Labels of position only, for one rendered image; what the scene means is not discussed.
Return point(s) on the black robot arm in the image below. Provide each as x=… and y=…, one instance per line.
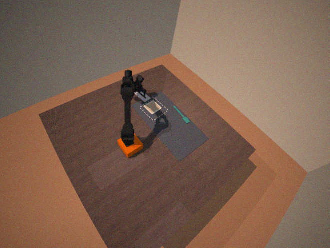
x=127, y=91

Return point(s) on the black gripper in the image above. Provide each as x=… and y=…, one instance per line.
x=139, y=80

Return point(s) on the cream square tile with dark square mark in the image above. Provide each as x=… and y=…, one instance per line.
x=152, y=107

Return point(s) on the grey flat mat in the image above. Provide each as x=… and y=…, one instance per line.
x=178, y=136

